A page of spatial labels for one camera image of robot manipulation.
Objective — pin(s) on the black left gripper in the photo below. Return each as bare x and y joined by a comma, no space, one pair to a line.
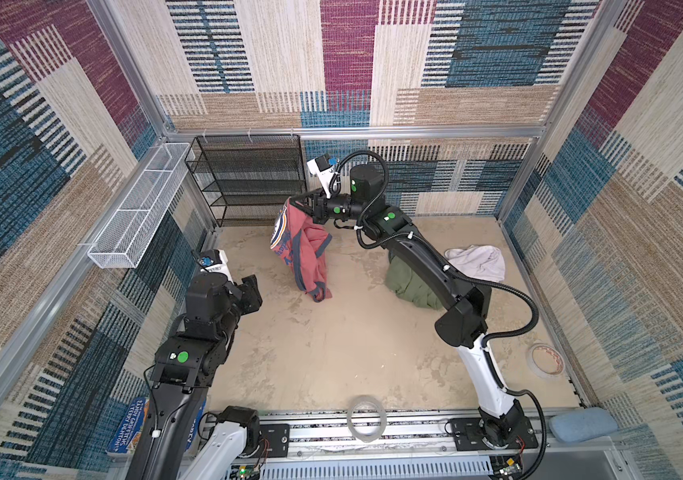
248,293

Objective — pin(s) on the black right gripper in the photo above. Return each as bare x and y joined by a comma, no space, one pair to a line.
318,206

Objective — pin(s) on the red patterned shirt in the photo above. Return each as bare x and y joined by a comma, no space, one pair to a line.
302,244

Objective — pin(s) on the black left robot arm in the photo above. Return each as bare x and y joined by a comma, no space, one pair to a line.
185,367

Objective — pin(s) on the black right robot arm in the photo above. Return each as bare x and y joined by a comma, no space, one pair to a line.
465,299

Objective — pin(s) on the olive green cloth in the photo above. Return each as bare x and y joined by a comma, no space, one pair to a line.
408,286

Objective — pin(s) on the white cloth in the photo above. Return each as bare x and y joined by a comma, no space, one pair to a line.
483,262

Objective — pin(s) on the clear tape roll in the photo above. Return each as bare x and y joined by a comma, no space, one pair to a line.
366,419

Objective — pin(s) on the white tape roll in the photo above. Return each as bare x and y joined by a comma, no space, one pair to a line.
545,361

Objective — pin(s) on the blue grey sponge pad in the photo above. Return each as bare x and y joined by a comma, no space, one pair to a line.
583,425

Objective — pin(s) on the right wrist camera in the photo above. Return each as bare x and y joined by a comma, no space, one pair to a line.
324,168

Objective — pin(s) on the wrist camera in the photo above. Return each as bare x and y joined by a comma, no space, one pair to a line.
214,261
324,168

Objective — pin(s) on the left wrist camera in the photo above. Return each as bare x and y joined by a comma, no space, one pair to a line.
214,261

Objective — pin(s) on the black wire shelf rack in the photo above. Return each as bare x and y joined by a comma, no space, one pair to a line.
246,180

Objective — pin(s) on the white wire mesh basket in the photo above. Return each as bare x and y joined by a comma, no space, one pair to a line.
123,242

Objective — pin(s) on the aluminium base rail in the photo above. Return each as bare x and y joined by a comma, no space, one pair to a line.
417,444

